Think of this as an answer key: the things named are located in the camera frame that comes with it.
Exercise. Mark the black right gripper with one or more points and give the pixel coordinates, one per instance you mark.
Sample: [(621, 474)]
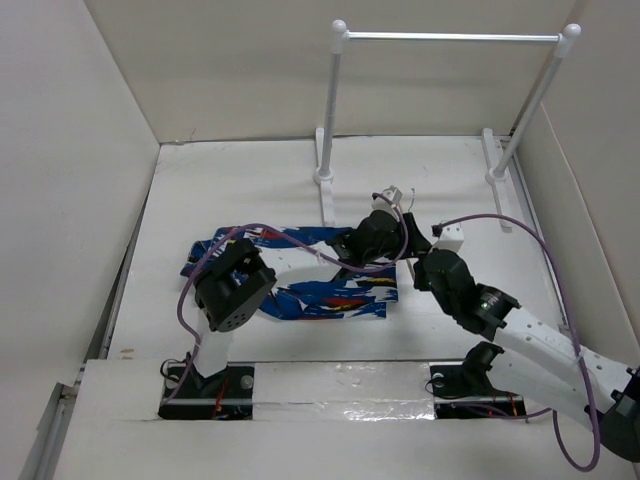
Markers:
[(420, 281)]

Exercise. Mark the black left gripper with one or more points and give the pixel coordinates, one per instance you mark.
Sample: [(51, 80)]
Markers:
[(414, 243)]

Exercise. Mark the blue patterned trousers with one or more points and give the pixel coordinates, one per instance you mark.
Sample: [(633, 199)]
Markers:
[(307, 287)]

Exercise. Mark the beige clothes hanger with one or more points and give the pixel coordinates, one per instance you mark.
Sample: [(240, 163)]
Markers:
[(404, 210)]

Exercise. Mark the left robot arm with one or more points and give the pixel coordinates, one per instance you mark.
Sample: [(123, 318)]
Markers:
[(232, 287)]

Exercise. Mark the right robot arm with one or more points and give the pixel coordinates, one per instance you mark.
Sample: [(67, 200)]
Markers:
[(521, 354)]

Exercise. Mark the white clothes rack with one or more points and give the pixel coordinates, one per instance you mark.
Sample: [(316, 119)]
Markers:
[(391, 83)]

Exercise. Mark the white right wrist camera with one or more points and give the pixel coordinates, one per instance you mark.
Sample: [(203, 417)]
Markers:
[(450, 237)]

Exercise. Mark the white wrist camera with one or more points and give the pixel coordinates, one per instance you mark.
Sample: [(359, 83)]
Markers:
[(387, 200), (450, 237)]

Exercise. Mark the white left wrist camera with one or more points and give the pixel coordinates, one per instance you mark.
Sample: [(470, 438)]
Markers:
[(387, 200)]

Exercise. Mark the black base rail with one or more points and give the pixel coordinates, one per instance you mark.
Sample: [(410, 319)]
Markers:
[(331, 391)]

